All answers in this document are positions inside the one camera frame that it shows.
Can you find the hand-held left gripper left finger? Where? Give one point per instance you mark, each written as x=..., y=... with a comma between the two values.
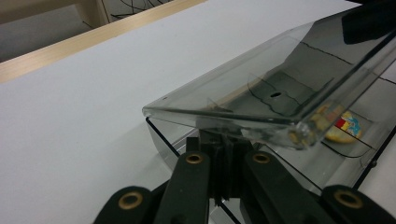
x=214, y=168

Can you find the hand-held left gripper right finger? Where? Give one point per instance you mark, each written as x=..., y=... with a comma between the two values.
x=232, y=168

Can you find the smoky clear compartment box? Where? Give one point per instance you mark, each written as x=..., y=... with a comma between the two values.
x=249, y=77

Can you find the round yellow cartoon badge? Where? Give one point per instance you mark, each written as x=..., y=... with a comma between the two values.
x=342, y=133

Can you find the wooden table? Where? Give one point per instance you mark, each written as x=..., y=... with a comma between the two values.
x=62, y=49

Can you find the light wooden shelf unit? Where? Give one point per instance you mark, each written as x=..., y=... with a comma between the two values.
x=87, y=9

